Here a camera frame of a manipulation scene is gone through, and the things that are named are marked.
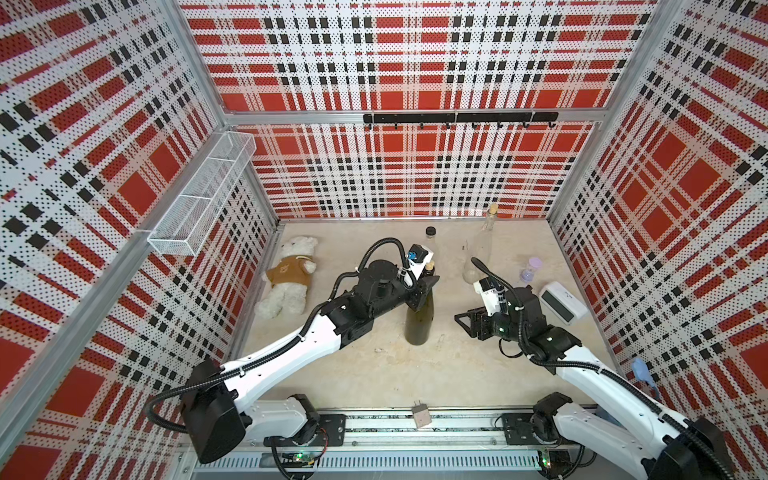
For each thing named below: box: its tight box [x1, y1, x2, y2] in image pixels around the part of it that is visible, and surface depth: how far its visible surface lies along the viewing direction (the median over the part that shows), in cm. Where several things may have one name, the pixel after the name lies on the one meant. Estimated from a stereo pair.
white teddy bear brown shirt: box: [254, 236, 318, 319], surface depth 97 cm
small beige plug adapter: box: [412, 400, 432, 429], surface depth 76 cm
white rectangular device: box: [538, 281, 588, 325], surface depth 92 cm
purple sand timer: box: [520, 257, 543, 283], surface depth 103 cm
